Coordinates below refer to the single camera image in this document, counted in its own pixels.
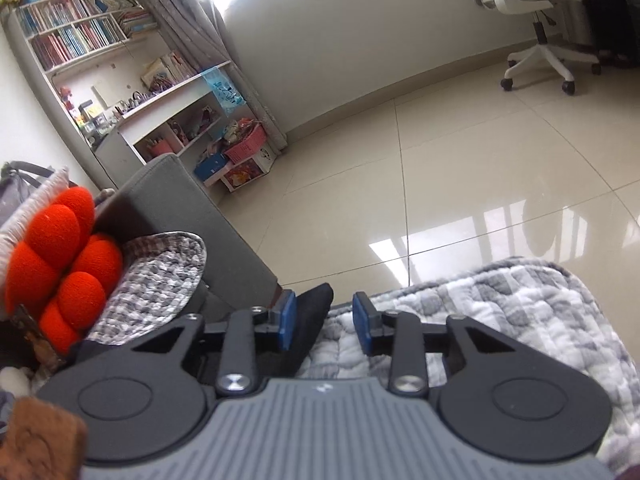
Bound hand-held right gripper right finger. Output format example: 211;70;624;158
352;291;506;396

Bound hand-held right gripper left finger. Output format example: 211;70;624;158
132;290;297;396

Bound black pants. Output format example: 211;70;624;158
291;282;335;378

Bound grey checked blanket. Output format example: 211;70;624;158
87;230;640;480

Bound grey sofa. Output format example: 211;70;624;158
95;153;281;321

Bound printed cardboard box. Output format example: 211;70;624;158
220;142;278;193

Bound blue box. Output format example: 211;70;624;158
194;152;228;183

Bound pink basket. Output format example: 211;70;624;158
222;122;268;163

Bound red flower cushion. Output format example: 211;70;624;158
2;187;125;356

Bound blue patterned bag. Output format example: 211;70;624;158
202;67;248;115

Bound smartphone showing video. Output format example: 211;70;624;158
10;305;66;366

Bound white bookshelf desk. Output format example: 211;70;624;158
2;0;281;193

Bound white pillow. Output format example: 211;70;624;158
0;167;71;256

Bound white plush toy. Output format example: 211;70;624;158
0;367;31;395

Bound grey bag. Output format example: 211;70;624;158
0;160;56;221

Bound grey patterned curtain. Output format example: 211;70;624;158
107;0;290;151

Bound white office chair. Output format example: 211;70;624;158
462;0;601;96

